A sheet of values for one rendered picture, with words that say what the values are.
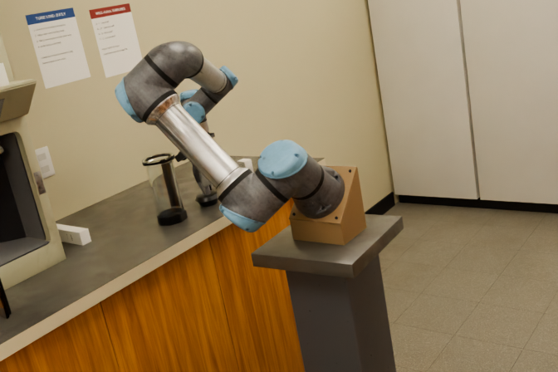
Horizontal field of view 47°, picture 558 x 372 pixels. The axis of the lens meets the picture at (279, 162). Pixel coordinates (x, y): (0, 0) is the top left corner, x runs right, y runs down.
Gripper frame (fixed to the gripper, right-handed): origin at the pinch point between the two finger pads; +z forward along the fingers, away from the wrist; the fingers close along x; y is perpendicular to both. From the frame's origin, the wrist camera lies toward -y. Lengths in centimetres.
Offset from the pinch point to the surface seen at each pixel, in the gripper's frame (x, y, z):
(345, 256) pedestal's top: -43, 64, 6
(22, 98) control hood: -51, -21, -47
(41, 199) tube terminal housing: -47, -28, -15
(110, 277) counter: -57, -2, 6
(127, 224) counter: -18.1, -23.1, 5.6
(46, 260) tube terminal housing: -52, -29, 3
